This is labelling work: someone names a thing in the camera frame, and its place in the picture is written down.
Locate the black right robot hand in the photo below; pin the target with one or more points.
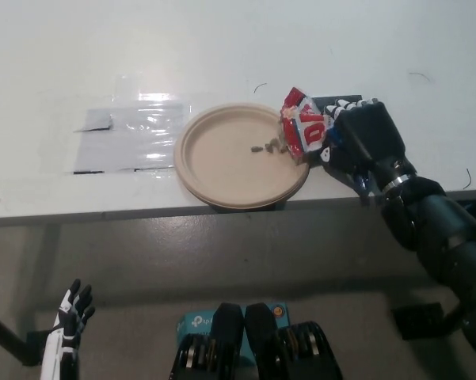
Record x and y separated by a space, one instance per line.
372 138

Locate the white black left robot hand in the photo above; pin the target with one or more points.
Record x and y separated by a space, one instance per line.
59 348

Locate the red blue sunflower seeds bag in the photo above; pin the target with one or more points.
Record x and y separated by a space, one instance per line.
305 130

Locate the pile of sunflower seeds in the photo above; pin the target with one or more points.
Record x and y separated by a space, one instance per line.
267 147

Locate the beige paper plate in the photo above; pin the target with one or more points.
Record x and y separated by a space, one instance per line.
237 204
222 158

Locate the black left robot body block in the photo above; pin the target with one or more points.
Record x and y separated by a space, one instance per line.
218 348

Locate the black floor tape patch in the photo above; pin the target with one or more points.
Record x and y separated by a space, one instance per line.
35 340
416 320

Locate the teal router box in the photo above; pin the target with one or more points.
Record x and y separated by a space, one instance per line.
194 322

